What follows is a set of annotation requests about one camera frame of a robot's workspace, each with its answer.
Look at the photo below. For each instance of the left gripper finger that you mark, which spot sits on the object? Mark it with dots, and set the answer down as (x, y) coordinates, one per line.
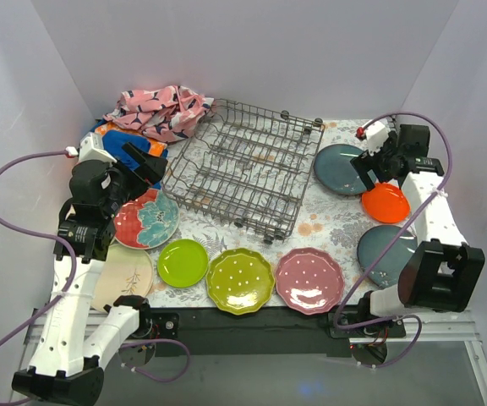
(135, 158)
(151, 171)

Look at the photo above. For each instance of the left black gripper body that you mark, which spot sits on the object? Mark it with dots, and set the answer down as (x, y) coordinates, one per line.
(133, 170)

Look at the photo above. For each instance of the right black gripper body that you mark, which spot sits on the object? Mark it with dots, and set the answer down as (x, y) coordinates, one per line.
(373, 165)

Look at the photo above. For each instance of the orange plate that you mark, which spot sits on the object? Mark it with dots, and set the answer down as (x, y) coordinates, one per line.
(386, 203)

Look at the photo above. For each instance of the pink polka dot plate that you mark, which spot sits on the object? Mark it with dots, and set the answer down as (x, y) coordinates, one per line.
(309, 281)

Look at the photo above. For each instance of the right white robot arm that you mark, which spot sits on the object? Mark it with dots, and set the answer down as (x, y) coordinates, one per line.
(443, 271)

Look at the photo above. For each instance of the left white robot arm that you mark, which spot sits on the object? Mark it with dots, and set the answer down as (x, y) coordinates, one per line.
(68, 367)

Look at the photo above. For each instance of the orange blue cloth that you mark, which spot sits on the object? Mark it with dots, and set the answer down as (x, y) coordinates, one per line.
(113, 139)

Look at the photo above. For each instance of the pink patterned cloth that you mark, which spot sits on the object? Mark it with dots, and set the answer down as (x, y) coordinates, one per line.
(168, 115)

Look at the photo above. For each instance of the red teal flower plate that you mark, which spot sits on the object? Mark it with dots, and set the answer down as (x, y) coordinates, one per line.
(147, 222)

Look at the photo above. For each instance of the floral tablecloth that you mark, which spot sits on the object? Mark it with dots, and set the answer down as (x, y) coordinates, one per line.
(326, 221)

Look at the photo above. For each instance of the cream leaf plate near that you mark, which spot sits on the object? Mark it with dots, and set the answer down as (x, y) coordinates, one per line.
(126, 272)

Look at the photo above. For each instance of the lime green plate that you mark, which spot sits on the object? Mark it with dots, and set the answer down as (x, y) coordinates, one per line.
(182, 263)

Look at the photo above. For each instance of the olive polka dot plate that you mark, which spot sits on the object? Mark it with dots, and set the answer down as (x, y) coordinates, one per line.
(240, 281)

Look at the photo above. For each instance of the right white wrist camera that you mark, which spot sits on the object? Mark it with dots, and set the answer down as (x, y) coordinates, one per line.
(376, 134)

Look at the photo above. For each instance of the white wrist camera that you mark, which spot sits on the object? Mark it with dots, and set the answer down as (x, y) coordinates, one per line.
(376, 134)
(90, 148)

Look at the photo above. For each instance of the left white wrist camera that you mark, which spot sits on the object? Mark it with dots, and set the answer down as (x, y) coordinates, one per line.
(90, 148)

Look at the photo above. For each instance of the grey wire dish rack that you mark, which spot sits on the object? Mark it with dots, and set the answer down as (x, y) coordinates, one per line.
(247, 166)

